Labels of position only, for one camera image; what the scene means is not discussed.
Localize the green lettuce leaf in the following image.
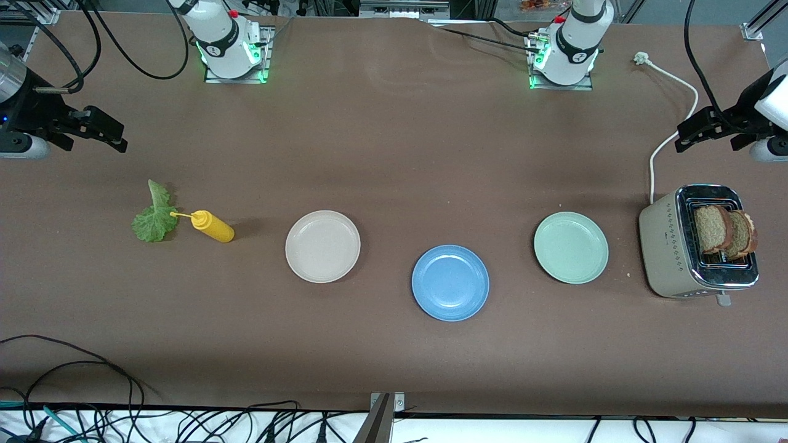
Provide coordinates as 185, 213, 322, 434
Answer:
131, 179, 180, 243

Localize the brown bread slice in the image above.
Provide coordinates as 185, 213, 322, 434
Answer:
694, 205, 734, 255
730, 210, 758, 259

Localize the yellow mustard squeeze bottle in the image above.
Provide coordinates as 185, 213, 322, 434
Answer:
170, 210, 235, 243

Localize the blue round plate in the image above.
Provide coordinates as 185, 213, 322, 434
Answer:
411, 245, 490, 322

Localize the mint green round plate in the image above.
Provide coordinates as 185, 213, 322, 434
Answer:
534, 212, 609, 284

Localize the beige round plate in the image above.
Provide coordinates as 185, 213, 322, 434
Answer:
285, 210, 361, 284

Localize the beige chrome toaster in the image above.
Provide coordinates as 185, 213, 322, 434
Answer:
638, 184, 760, 307

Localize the grey power strip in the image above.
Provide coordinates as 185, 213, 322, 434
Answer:
359, 0, 450, 19

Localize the white toaster power cord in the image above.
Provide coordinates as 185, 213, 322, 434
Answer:
634, 52, 699, 205

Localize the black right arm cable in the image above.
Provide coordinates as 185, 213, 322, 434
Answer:
0, 0, 190, 94

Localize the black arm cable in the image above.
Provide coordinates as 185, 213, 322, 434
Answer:
683, 0, 749, 133
0, 0, 190, 94

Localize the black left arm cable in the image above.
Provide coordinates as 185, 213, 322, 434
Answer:
683, 0, 749, 133

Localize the aluminium frame profile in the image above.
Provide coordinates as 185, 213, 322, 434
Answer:
742, 0, 788, 42
0, 7, 59, 25

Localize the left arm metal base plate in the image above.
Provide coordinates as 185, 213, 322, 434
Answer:
525, 34, 595, 91

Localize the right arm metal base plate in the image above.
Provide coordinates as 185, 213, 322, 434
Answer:
203, 26, 276, 84

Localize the long looping black cable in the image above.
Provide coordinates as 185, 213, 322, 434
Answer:
0, 335, 147, 443

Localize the thin black table cable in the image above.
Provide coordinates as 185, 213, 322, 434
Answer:
428, 18, 545, 55

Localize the teal cable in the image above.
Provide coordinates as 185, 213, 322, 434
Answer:
0, 401, 84, 443

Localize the tangled black cable bundle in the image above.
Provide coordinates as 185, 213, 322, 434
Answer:
148, 400, 345, 443

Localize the small metal table bracket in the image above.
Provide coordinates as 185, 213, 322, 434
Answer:
369, 392, 406, 412

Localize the dark metal post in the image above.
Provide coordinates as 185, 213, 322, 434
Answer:
353, 394, 395, 443

